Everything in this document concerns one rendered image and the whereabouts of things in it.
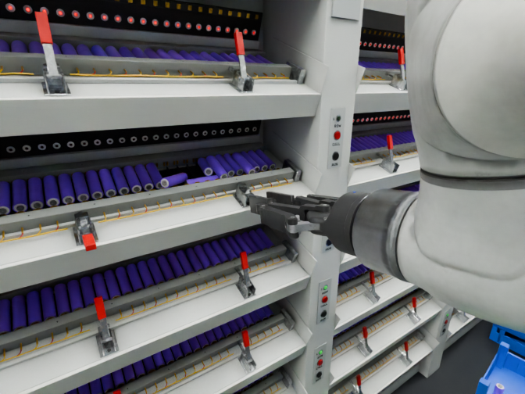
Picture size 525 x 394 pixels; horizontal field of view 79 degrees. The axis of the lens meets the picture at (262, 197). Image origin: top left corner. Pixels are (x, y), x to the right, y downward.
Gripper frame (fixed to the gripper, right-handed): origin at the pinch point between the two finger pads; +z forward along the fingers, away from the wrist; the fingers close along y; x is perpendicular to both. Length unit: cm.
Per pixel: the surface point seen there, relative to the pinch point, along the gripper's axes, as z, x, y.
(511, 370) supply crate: -12, -61, 68
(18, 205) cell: 14.8, 4.7, -34.0
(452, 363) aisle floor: 21, -96, 102
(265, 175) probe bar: 10.8, 3.2, 6.4
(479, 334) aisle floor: 23, -96, 131
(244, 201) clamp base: 7.0, -0.2, -1.0
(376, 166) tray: 10.9, 0.4, 41.2
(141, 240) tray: 7.3, -2.7, -19.6
